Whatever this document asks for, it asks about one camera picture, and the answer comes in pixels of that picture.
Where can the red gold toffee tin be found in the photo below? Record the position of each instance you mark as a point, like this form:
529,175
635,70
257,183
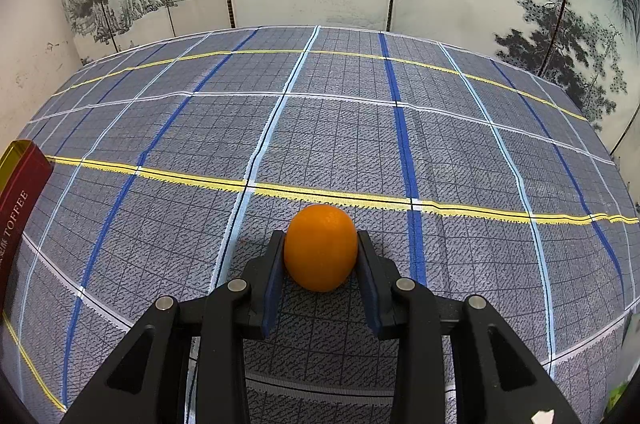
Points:
24,172

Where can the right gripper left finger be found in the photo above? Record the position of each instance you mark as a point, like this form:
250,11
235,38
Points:
143,380

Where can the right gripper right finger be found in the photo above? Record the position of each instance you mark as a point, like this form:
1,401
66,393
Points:
496,377

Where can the green plastic bag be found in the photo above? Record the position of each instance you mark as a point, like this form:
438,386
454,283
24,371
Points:
614,396

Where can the smooth orange kumquat fruit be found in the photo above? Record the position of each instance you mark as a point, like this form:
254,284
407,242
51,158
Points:
320,248

